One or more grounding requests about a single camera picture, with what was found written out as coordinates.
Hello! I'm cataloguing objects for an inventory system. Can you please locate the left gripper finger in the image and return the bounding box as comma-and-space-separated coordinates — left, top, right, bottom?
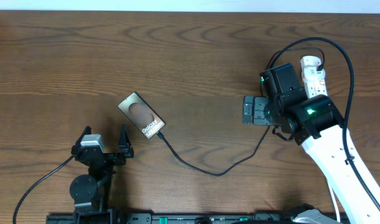
80, 126, 91, 142
118, 124, 134, 158

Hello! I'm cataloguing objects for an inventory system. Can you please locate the black charger cable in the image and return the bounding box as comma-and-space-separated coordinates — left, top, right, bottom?
156, 47, 326, 177

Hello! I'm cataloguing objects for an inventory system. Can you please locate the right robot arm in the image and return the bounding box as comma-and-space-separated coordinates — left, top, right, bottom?
243, 61, 380, 223

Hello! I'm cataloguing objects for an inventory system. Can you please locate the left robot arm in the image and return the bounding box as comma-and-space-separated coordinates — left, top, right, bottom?
70, 125, 134, 223

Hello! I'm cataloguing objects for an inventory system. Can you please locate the white power strip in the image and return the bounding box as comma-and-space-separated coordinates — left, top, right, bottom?
300, 55, 327, 98

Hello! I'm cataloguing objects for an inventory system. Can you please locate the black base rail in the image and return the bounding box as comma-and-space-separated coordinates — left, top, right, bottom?
45, 204, 350, 224

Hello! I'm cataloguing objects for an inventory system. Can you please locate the white power strip cord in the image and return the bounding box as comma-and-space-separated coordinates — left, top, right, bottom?
326, 179, 341, 222

